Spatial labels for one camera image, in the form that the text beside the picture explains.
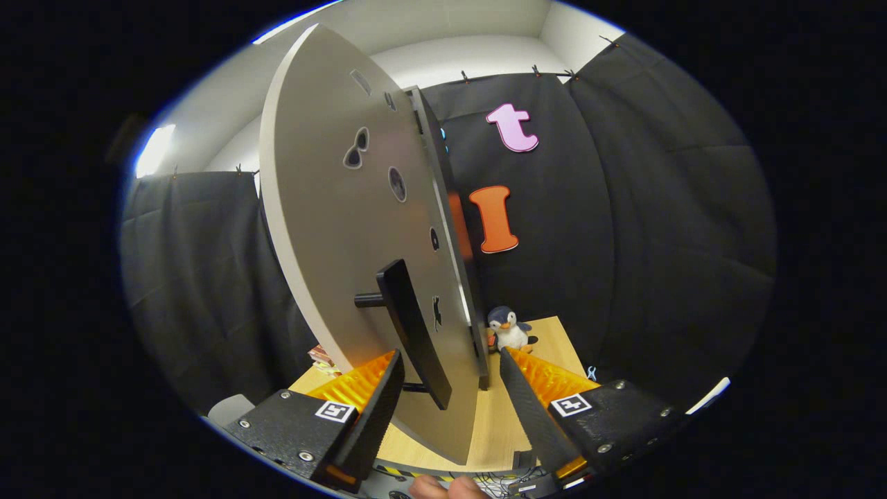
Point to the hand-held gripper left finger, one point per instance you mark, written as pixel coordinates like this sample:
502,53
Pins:
374,416

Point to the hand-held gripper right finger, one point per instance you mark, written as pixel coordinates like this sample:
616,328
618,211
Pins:
530,416

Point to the dark grey shoe cabinet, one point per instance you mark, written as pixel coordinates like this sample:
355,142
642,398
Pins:
450,208

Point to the brown cover book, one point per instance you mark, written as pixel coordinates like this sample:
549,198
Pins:
322,357

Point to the penguin plush toy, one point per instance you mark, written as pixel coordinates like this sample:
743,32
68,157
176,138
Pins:
509,333

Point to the black backdrop cloth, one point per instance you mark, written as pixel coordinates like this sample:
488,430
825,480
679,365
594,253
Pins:
624,242

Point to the narrow ceiling light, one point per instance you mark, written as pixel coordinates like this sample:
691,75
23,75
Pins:
154,149

